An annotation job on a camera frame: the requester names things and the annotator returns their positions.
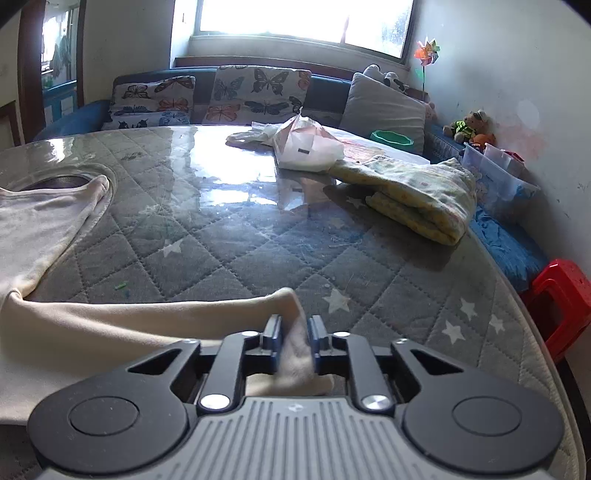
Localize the green bowl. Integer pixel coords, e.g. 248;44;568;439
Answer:
370;130;413;147

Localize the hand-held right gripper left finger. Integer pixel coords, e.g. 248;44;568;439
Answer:
127;315;284;414

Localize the teddy bear with green vest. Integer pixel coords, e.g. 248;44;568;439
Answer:
443;110;492;144

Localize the grey cushion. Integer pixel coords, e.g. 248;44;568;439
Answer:
339;73;428;155

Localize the yellow folded cloth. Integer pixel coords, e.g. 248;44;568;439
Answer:
329;154;478;245

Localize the white plastic bag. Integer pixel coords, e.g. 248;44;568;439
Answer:
272;113;346;172

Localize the colourful pinwheel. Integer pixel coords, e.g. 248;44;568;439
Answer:
413;39;441;93

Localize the red plastic stool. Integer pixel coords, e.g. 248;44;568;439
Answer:
519;259;591;365

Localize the cream garment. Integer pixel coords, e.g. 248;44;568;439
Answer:
0;174;335;425

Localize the window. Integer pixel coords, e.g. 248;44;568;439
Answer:
196;0;416;60

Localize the panda plush toy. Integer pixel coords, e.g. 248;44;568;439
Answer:
383;71;411;95

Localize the clear plastic storage box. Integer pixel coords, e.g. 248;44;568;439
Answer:
462;142;541;210

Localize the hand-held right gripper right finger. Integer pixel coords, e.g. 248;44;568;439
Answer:
308;315;465;412

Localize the small butterfly print pillow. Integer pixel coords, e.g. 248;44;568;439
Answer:
100;110;191;131

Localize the medium butterfly print pillow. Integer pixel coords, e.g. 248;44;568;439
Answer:
110;76;197;116

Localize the large butterfly print pillow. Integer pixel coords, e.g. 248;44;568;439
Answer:
203;65;313;125

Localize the brown door frame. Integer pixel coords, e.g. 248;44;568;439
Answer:
18;0;88;144

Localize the clear crumpled plastic bag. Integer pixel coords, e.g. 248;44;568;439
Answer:
225;122;296;149

